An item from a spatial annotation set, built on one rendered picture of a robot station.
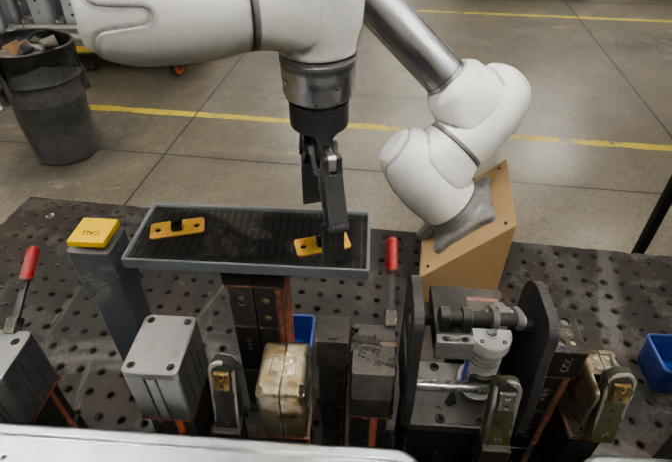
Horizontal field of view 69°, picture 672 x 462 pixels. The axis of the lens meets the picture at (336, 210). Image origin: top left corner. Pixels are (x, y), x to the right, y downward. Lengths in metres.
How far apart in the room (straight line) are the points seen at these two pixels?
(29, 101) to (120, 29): 2.79
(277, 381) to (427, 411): 0.25
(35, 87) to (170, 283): 2.02
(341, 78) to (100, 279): 0.54
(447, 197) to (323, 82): 0.66
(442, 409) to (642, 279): 0.89
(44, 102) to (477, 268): 2.66
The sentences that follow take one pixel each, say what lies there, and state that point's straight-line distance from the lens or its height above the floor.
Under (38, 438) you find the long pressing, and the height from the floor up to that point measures 1.00.
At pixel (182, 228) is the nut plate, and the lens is 0.81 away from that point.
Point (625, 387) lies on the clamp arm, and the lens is 0.77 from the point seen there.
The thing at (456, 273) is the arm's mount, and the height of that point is 0.82.
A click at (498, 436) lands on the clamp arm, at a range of 0.77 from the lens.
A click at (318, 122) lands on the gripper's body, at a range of 0.59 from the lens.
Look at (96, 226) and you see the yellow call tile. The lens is 0.88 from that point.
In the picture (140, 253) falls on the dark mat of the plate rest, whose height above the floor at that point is 1.16.
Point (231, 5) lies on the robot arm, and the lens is 0.50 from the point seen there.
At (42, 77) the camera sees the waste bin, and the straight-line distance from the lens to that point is 3.19.
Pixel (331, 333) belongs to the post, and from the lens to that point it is 0.72.
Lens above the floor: 1.67
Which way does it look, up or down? 38 degrees down
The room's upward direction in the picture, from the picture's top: straight up
